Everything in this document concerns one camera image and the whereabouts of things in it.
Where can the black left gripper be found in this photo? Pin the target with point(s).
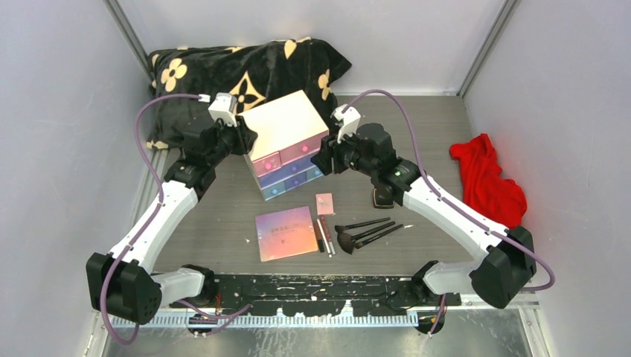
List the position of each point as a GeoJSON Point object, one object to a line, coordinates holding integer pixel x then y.
{"type": "Point", "coordinates": [244, 137]}

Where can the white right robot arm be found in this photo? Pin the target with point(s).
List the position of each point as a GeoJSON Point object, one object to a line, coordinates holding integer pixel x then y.
{"type": "Point", "coordinates": [501, 258]}

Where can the holographic eyeshadow palette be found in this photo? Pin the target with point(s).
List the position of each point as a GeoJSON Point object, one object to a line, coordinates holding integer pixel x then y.
{"type": "Point", "coordinates": [285, 233]}

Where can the black square compact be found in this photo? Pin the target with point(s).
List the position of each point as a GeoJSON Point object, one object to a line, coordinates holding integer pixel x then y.
{"type": "Point", "coordinates": [383, 197]}

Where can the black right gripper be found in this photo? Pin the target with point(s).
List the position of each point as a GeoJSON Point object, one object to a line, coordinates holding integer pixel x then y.
{"type": "Point", "coordinates": [324, 158]}

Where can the black floral plush blanket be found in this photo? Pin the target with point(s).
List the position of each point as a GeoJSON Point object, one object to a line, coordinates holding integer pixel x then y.
{"type": "Point", "coordinates": [255, 75]}

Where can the small pink card packet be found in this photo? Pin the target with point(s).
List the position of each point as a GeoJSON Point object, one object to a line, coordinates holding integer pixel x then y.
{"type": "Point", "coordinates": [324, 204]}

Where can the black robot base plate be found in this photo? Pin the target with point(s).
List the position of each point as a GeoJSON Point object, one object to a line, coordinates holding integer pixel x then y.
{"type": "Point", "coordinates": [318, 295]}

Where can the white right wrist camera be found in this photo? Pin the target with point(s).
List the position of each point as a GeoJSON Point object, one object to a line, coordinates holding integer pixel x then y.
{"type": "Point", "coordinates": [347, 119]}

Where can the black mascara tube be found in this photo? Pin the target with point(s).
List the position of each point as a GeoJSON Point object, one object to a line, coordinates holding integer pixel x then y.
{"type": "Point", "coordinates": [319, 238]}

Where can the black fan makeup brush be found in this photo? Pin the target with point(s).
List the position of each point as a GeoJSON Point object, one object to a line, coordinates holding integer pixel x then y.
{"type": "Point", "coordinates": [347, 241]}

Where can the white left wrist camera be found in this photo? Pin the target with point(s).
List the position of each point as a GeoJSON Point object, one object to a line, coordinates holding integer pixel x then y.
{"type": "Point", "coordinates": [222, 109]}

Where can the black thin makeup brush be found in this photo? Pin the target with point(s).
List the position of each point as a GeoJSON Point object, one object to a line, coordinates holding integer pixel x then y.
{"type": "Point", "coordinates": [343, 228]}

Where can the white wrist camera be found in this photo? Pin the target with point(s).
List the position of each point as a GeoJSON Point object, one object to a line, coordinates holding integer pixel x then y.
{"type": "Point", "coordinates": [222, 109]}
{"type": "Point", "coordinates": [347, 119]}

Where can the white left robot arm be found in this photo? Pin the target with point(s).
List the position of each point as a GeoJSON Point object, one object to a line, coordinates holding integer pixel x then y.
{"type": "Point", "coordinates": [123, 282]}

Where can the white pink drawer organizer box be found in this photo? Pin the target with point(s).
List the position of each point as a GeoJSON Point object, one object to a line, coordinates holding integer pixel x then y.
{"type": "Point", "coordinates": [278, 124]}

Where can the black long makeup brush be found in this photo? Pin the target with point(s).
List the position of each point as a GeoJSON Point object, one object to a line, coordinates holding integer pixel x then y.
{"type": "Point", "coordinates": [380, 235]}

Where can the silver lip pencil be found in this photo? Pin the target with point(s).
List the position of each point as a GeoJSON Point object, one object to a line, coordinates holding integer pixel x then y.
{"type": "Point", "coordinates": [323, 237]}

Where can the red cloth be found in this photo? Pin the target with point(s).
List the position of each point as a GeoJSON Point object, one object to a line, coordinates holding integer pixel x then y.
{"type": "Point", "coordinates": [484, 189]}

